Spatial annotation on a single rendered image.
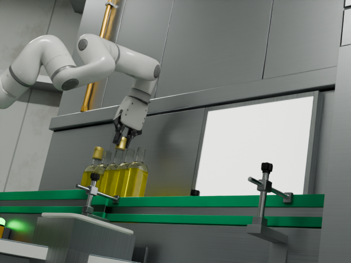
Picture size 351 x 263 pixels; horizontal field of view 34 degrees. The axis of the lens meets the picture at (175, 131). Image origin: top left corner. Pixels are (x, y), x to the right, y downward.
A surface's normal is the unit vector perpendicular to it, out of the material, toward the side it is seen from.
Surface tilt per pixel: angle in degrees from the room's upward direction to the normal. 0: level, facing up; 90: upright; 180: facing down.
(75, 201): 90
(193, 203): 90
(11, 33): 90
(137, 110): 106
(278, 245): 90
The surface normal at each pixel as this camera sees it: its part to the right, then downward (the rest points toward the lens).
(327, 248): -0.66, -0.34
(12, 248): -0.05, -0.32
